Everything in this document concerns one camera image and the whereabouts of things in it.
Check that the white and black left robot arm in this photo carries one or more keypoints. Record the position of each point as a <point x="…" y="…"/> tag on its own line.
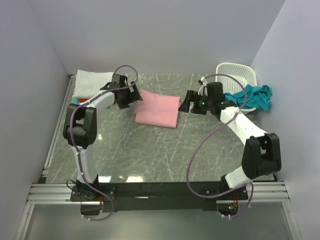
<point x="81" y="122"/>

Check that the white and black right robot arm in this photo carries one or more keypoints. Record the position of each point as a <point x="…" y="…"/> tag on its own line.
<point x="262" y="152"/>

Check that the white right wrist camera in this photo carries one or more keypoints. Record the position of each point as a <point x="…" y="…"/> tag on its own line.
<point x="203" y="86"/>

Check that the pink t shirt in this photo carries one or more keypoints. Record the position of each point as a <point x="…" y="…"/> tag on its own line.
<point x="157" y="110"/>

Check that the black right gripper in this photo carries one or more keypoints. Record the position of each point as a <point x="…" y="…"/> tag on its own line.
<point x="190" y="97"/>

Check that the teal folded t shirt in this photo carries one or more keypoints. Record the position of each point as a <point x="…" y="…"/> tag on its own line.
<point x="75" y="101"/>

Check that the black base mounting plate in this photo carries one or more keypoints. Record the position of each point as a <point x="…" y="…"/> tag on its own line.
<point x="146" y="196"/>

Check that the teal crumpled t shirt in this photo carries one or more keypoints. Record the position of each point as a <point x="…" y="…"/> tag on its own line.
<point x="258" y="97"/>

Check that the white folded t shirt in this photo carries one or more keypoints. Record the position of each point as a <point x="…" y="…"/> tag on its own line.
<point x="88" y="84"/>

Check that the white plastic laundry basket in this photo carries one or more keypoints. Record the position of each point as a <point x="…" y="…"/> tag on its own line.
<point x="242" y="73"/>

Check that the orange folded t shirt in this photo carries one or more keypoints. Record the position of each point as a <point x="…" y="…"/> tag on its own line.
<point x="82" y="100"/>

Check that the aluminium extrusion frame rail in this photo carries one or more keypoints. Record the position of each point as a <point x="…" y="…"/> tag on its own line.
<point x="125" y="151"/>

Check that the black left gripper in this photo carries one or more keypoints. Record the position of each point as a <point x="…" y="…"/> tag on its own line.
<point x="124" y="104"/>

